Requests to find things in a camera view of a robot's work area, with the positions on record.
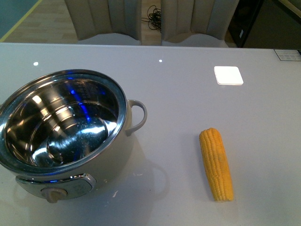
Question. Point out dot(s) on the beige chair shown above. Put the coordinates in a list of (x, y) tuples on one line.
[(196, 23), (106, 22)]

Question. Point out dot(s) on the yellow corn cob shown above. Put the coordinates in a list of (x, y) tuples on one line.
[(216, 165)]

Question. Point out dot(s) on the grey electric cooking pot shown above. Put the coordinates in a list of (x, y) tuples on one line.
[(67, 133)]

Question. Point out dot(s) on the label sticker on table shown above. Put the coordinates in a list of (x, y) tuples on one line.
[(288, 54)]

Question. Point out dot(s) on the beige chair on left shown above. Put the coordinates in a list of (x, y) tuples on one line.
[(106, 22)]

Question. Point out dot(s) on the beige chair on right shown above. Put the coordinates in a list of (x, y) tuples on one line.
[(196, 23)]

